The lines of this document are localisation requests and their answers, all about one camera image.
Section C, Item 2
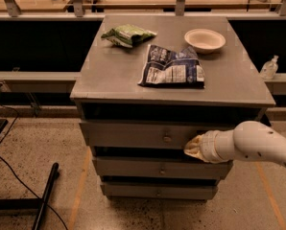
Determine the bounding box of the grey top drawer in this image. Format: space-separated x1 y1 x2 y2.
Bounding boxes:
80 120 234 150

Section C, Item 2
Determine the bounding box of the grey drawer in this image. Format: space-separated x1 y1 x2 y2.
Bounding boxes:
80 120 234 150
101 182 218 200
93 156 232 179

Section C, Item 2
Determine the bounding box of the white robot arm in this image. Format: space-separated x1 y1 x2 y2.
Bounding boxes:
184 121 286 168

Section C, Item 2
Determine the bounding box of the grey drawer cabinet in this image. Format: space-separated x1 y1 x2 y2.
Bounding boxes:
71 15 274 187

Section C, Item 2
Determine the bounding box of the grey middle drawer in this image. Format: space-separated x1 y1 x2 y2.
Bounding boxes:
93 156 232 179

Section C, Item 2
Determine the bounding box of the grey bottom drawer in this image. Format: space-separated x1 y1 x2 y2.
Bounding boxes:
101 182 218 200

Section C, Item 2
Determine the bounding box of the blue snack bag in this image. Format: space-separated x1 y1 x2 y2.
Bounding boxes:
138 44 204 88

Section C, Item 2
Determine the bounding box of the clear sanitizer bottle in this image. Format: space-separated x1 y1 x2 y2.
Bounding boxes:
260 55 278 80

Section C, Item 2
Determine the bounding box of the white bowl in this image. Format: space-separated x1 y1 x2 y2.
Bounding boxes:
184 29 226 55

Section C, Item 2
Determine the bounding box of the green chip bag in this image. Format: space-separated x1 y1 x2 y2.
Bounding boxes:
101 24 156 48

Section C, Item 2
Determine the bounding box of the black metal stand leg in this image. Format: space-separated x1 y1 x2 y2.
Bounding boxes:
0 163 60 230

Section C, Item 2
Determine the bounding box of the black floor cable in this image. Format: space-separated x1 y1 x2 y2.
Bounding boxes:
0 105 69 230

